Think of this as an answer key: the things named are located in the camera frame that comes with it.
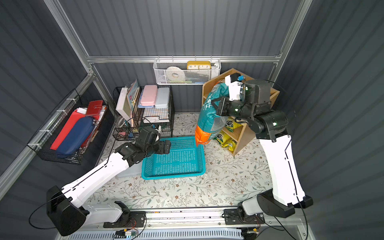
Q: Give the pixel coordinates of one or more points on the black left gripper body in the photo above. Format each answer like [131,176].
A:
[163,147]

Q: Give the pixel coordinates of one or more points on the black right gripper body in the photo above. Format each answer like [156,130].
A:
[224,106]

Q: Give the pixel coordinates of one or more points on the yellow fertilizer packet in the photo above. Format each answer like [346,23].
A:
[230,145]
[222,137]
[232,125]

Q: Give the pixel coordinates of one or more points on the teal fertilizer bag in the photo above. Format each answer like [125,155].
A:
[209,123]

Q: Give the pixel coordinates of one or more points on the teal plastic basket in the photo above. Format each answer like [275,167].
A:
[185,159]

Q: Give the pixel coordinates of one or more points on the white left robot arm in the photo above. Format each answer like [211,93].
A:
[66,206]

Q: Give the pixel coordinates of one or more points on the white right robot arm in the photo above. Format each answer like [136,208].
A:
[286,194]

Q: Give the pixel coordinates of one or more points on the wooden shelf unit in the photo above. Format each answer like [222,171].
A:
[262,123]

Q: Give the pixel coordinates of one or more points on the white book in organizer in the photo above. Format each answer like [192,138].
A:
[124,107]

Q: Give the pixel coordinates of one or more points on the pink pencil case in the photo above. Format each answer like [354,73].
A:
[149,95]

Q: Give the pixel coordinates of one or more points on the light blue pencil case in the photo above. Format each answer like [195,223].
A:
[162,99]

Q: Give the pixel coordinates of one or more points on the yellow clock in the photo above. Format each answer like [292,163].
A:
[199,65]

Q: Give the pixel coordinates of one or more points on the dark red wallet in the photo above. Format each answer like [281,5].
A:
[94,108]

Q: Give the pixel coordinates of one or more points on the navy blue pouch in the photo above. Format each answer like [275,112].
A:
[76,137]

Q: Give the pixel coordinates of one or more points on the white tape roll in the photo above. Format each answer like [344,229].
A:
[175,74]

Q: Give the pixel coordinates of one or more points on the floral table mat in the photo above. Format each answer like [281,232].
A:
[228,180]

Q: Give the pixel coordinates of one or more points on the red folder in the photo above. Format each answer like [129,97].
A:
[74,117]

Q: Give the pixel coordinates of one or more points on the black wire desk organizer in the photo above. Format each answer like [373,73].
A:
[144,117]

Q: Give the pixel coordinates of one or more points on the white wire wall basket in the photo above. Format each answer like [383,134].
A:
[193,77]

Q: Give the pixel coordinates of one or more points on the black wire side basket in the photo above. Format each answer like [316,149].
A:
[91,149]

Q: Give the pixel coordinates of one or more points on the black rail base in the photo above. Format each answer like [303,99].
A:
[197,222]

